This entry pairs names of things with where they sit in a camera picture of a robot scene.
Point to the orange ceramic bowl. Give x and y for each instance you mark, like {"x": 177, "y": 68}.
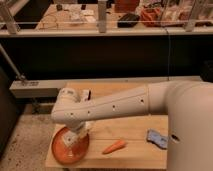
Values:
{"x": 66, "y": 153}

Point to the orange object on shelf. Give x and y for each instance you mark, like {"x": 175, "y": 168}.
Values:
{"x": 149, "y": 16}

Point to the diagonal metal rod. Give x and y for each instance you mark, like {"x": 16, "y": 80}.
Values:
{"x": 19, "y": 76}

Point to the orange carrot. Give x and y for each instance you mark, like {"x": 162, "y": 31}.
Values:
{"x": 115, "y": 146}

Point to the blue crumpled cloth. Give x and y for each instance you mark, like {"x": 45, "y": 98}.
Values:
{"x": 159, "y": 140}

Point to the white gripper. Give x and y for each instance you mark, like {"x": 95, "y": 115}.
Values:
{"x": 75, "y": 132}

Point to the black case on shelf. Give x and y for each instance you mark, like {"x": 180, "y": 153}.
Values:
{"x": 128, "y": 20}

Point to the grey metal beam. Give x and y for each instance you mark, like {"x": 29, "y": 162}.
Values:
{"x": 49, "y": 88}

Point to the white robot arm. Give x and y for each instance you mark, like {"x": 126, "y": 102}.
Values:
{"x": 189, "y": 105}

